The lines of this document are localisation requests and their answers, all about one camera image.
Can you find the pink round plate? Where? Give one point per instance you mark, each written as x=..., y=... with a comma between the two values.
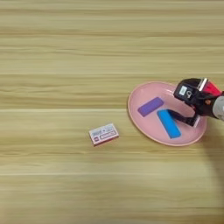
x=150, y=128

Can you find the small white red box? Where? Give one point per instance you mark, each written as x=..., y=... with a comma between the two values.
x=103, y=134

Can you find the purple rectangular block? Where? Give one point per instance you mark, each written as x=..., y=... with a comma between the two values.
x=150, y=106

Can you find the blue rectangular block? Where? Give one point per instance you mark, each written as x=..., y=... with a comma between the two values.
x=169, y=124

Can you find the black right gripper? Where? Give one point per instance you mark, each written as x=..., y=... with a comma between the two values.
x=205, y=106

